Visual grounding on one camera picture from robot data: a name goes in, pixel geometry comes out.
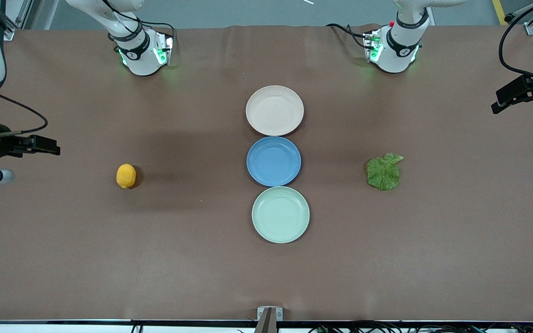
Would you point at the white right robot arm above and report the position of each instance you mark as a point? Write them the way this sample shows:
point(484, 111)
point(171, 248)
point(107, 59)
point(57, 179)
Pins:
point(139, 60)

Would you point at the green lettuce leaf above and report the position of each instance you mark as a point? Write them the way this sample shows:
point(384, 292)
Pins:
point(383, 173)

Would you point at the beige round plate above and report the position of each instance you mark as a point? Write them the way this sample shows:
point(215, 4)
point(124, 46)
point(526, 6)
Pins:
point(274, 111)

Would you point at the yellow lemon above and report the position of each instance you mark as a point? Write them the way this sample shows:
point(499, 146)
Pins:
point(126, 175)

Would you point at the brown mounting bar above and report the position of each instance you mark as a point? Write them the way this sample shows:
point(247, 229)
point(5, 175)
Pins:
point(266, 323)

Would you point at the grey metal bracket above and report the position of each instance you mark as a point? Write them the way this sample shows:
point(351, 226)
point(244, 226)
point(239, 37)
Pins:
point(278, 313)

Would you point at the brown table cover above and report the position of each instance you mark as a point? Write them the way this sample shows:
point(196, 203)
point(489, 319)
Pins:
point(109, 254)

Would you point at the blue round plate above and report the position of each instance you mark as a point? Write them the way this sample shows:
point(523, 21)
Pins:
point(273, 162)

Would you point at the pale green round plate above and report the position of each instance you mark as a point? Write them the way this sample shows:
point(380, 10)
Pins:
point(280, 215)

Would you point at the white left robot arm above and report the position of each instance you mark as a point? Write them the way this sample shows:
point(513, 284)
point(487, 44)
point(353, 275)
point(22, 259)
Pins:
point(396, 55)

